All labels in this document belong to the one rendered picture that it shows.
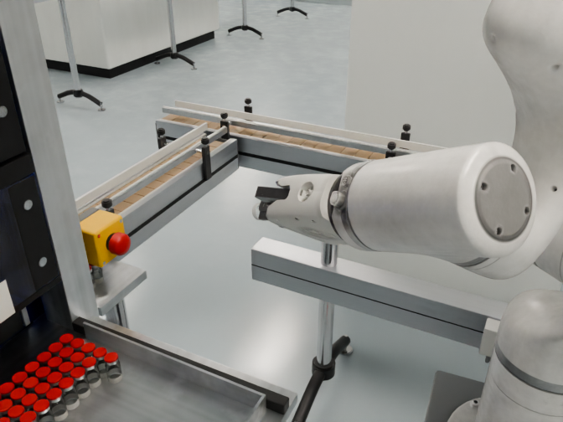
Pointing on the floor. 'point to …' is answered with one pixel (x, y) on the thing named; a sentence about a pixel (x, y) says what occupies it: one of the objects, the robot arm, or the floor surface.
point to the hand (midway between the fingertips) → (281, 210)
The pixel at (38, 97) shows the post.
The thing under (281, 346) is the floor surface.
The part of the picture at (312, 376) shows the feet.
